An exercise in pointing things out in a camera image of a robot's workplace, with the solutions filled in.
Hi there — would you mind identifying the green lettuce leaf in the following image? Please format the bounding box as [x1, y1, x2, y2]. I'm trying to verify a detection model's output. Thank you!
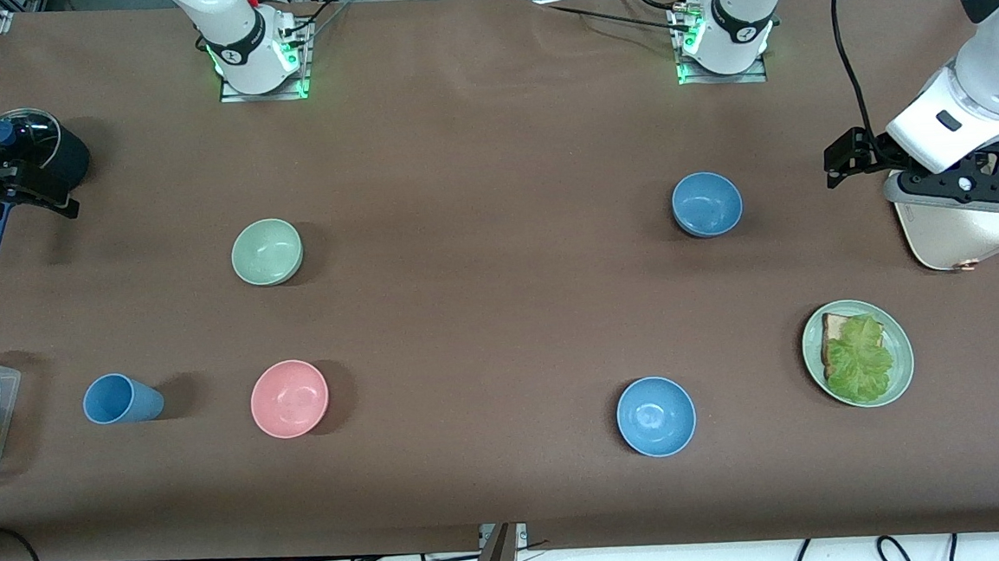
[822, 313, 898, 406]

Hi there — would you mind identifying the black pot blue handle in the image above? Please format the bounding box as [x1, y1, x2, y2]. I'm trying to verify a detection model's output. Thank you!
[0, 105, 97, 262]

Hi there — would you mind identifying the blue cup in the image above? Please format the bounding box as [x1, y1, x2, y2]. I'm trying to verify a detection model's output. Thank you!
[81, 371, 166, 427]

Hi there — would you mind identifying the glass lid blue knob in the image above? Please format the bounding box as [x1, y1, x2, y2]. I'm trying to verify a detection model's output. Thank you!
[0, 106, 65, 173]

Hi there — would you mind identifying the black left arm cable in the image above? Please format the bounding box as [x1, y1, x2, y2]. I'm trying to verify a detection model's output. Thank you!
[829, 0, 886, 144]

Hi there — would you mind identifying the green plate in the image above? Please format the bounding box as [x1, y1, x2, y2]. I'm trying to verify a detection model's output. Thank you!
[799, 295, 918, 412]

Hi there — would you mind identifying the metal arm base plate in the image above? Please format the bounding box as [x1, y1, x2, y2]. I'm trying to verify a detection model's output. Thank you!
[216, 32, 313, 105]
[672, 4, 770, 88]

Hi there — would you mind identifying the pink bowl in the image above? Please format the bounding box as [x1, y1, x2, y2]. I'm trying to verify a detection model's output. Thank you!
[248, 358, 333, 442]

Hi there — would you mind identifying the cream toaster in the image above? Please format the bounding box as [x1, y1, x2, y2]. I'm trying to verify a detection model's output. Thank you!
[890, 162, 999, 276]

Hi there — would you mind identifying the brown table cover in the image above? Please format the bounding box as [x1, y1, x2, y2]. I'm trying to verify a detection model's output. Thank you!
[0, 0, 999, 561]

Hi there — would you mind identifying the bread slice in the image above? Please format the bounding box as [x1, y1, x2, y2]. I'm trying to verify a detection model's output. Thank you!
[818, 309, 887, 378]

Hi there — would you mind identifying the blue bowl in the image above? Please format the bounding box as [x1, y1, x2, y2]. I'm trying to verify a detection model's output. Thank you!
[614, 374, 699, 461]
[669, 170, 744, 241]

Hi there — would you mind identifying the green bowl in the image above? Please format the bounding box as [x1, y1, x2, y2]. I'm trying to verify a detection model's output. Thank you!
[229, 216, 306, 289]

